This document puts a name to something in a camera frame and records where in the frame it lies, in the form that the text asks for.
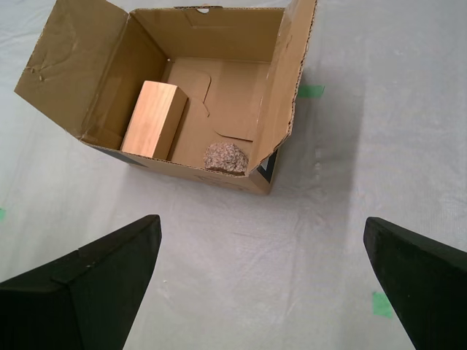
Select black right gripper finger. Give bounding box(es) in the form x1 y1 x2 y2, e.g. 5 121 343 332
0 214 162 350
362 217 467 350

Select light wooden block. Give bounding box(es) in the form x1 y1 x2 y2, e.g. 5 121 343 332
120 80 189 161

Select speckled pinkish granite rock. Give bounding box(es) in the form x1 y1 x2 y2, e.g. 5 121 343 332
203 141 250 174

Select cardboard box black stripes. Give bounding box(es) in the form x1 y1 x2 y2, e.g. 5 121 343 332
13 0 318 196

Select white translucent table cover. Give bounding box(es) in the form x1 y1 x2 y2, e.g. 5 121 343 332
0 0 467 350

